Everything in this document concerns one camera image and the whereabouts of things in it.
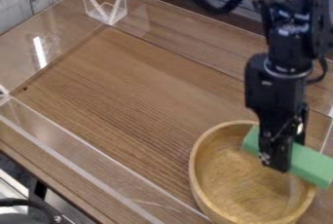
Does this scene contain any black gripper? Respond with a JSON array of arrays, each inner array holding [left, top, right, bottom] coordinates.
[[243, 52, 310, 173]]

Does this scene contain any green rectangular block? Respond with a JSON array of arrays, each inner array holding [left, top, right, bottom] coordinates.
[[242, 126, 333, 189]]

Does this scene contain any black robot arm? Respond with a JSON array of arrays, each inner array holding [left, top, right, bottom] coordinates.
[[244, 0, 333, 172]]

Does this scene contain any brown wooden bowl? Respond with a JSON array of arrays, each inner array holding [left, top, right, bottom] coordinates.
[[188, 121, 315, 224]]

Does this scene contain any clear acrylic tray wall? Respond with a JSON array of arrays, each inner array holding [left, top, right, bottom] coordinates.
[[0, 89, 211, 224]]

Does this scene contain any clear acrylic corner bracket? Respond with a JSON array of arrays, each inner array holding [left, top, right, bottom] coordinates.
[[82, 0, 127, 25]]

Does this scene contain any black metal table bracket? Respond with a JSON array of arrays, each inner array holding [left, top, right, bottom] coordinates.
[[26, 180, 73, 224]]

